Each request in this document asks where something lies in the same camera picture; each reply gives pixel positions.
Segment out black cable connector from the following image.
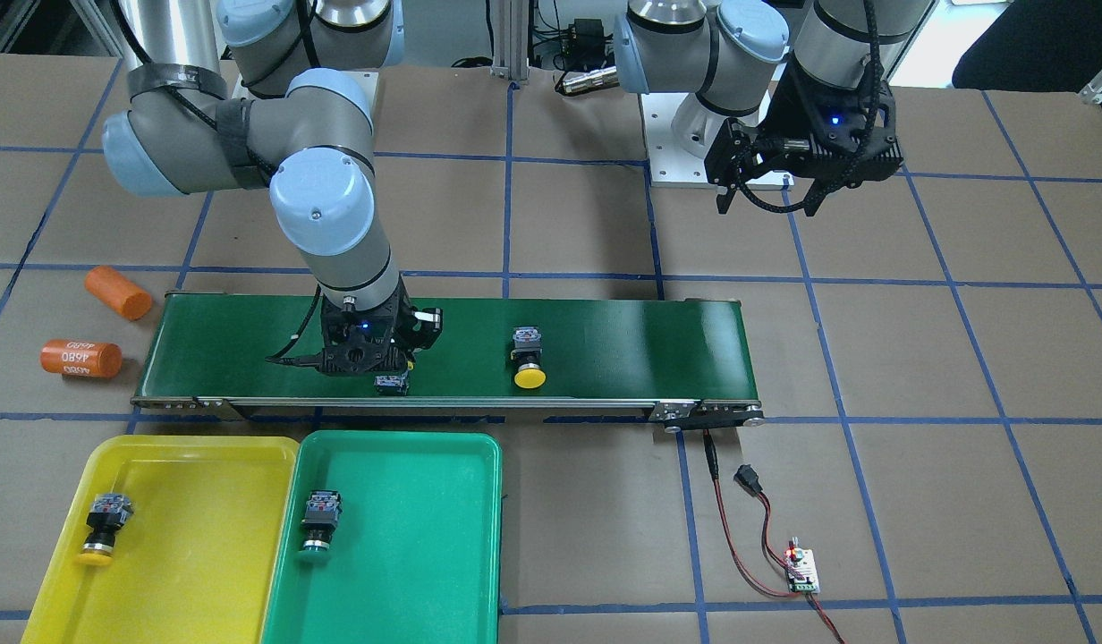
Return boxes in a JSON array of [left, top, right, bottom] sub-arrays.
[[733, 463, 763, 498]]

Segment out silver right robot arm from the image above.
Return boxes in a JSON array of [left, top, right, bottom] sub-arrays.
[[102, 1, 442, 377]]

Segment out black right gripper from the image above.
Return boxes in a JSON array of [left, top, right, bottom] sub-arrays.
[[318, 291, 442, 376]]

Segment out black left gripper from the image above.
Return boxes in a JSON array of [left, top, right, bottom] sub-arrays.
[[705, 63, 903, 217]]

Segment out green plastic tray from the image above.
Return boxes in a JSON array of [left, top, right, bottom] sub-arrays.
[[261, 429, 503, 643]]

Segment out plain orange cylinder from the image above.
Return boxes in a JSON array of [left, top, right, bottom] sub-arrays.
[[82, 265, 153, 321]]

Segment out small controller circuit board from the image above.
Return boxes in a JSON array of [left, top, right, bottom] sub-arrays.
[[784, 545, 820, 594]]

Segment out yellow plastic tray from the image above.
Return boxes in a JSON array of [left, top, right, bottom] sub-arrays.
[[23, 434, 298, 643]]

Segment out red black power cable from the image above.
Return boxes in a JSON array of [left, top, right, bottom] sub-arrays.
[[701, 429, 845, 644]]

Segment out green conveyor belt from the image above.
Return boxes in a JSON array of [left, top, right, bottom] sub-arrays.
[[132, 292, 764, 431]]

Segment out orange cylinder with 4680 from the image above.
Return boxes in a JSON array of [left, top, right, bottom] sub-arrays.
[[39, 339, 125, 378]]

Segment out green push button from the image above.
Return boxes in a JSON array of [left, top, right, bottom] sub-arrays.
[[374, 371, 411, 396], [298, 489, 343, 564]]

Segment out yellow push button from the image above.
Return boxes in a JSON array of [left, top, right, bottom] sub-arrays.
[[510, 326, 547, 390], [75, 492, 134, 566]]

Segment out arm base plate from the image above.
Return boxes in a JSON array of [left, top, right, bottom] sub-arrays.
[[231, 69, 380, 105], [640, 92, 725, 189]]

